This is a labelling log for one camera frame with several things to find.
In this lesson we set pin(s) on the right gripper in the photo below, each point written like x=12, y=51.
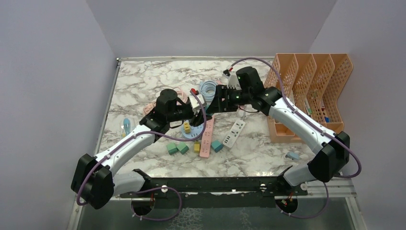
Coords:
x=218, y=105

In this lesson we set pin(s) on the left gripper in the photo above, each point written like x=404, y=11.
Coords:
x=198, y=120

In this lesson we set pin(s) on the yellow plug adapter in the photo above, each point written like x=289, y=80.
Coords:
x=187, y=128
x=196, y=147

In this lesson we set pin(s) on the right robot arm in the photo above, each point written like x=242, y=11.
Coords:
x=331, y=149

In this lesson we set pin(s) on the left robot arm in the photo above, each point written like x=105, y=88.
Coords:
x=93, y=177

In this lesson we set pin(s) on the green plug adapter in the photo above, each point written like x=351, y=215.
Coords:
x=182, y=148
x=171, y=148

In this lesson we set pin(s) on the blue round power strip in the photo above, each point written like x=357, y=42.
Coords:
x=195, y=132

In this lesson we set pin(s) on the pink long power strip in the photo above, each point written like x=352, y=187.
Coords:
x=207, y=139

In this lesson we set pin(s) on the white power strip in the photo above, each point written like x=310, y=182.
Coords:
x=233, y=134

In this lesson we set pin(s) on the pink round power strip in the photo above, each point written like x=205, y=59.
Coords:
x=148, y=108

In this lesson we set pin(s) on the orange plastic file rack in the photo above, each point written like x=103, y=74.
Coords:
x=314, y=82

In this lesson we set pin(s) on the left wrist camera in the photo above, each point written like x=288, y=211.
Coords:
x=197, y=101

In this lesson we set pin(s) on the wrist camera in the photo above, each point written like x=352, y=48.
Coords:
x=197, y=101
x=233, y=82

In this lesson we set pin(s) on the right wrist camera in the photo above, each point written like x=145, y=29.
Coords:
x=233, y=82

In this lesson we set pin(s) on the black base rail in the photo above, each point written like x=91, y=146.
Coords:
x=212, y=192

